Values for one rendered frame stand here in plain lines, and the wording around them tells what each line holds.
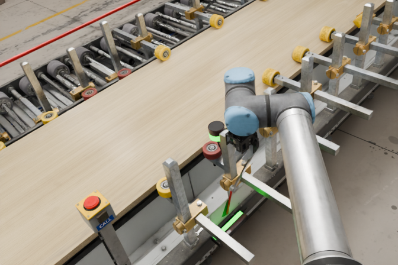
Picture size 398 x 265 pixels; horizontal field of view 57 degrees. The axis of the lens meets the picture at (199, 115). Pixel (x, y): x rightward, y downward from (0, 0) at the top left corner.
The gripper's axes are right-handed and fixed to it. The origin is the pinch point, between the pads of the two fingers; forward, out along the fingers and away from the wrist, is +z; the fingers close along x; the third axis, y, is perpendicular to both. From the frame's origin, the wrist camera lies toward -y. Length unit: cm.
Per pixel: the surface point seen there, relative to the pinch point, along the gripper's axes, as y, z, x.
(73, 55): 6, -5, -115
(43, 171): 53, 12, -69
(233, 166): 2.9, 7.6, -5.8
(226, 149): 4.5, -2.2, -6.5
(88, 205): 55, -22, -7
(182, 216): 29.5, 10.9, -6.2
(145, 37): -40, 5, -114
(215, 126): 3.3, -9.3, -12.3
